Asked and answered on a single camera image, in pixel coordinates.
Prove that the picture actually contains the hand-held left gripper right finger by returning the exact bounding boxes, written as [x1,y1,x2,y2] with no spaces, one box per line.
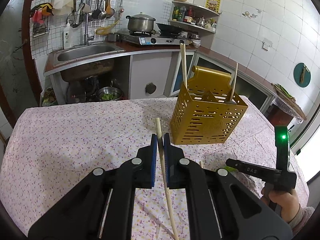
[162,134,293,240]

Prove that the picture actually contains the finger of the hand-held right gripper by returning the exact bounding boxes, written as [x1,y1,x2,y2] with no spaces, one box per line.
[226,158,244,175]

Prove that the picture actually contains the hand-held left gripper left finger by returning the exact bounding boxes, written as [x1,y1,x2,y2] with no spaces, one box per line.
[27,134,158,240]

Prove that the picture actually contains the yellow perforated utensil holder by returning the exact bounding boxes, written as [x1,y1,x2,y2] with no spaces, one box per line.
[170,65,249,145]

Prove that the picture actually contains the person's right forearm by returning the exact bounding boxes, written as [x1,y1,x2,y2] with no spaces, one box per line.
[285,204,316,237]

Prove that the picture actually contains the row of hanging kitchen utensils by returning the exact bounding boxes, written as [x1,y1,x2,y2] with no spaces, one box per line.
[71,0,116,20]

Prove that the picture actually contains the person's right hand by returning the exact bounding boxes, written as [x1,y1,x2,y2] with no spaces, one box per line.
[261,187,301,223]

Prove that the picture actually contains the plastic-covered wooden stand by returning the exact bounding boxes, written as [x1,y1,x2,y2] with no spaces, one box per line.
[271,97,304,124]

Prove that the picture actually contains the wooden cutting board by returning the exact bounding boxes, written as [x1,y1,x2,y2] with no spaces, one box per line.
[272,83,308,122]

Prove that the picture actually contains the green vegetables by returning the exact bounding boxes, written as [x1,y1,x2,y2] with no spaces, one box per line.
[274,84,296,99]

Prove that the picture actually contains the steel bowl with greens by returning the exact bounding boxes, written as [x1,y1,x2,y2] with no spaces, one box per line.
[96,87,124,101]

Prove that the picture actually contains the pink floral tablecloth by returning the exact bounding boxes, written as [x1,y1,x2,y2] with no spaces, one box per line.
[0,97,310,240]

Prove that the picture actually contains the green round cutting board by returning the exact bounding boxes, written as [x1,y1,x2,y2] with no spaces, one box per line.
[293,62,312,89]

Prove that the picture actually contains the kitchen counter cabinet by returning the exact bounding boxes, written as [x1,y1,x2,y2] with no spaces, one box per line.
[44,44,284,107]

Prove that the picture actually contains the steel gas stove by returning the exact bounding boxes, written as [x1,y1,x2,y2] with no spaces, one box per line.
[117,31,191,46]

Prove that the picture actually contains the stack of small bowls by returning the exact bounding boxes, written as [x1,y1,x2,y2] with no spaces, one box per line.
[191,33,202,48]

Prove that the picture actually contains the steel sink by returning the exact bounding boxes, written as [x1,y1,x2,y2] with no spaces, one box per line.
[56,42,126,64]

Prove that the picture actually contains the black wok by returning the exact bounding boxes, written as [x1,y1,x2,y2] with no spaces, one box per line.
[156,22,191,36]

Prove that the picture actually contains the steel pot with lid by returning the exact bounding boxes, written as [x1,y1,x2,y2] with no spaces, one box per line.
[126,12,156,33]

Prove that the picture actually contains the row of condiment bottles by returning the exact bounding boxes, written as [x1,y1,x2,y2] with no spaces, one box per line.
[172,5,217,29]

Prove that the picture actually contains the steel faucet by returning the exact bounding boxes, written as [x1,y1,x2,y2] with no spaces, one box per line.
[72,3,95,46]

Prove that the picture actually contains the white soap dispenser bottle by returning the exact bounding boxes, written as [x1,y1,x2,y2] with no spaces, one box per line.
[62,19,74,49]

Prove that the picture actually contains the brown frosted glass door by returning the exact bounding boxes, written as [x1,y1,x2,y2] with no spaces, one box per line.
[0,0,44,140]

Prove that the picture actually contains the white hanging cloth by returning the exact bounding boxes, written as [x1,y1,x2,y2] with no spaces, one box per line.
[53,0,77,16]

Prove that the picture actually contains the red and yellow gloves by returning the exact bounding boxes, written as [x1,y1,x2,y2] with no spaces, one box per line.
[29,2,54,22]

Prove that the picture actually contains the corner wall shelf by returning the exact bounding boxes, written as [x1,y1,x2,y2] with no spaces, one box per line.
[168,0,221,48]

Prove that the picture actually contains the white wall hooks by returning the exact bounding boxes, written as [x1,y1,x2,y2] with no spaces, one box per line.
[241,8,262,18]

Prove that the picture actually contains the yellow wall poster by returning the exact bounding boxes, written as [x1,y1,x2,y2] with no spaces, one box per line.
[205,0,222,12]

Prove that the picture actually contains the black wire basket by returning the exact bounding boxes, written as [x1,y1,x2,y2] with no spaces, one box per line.
[32,21,49,39]

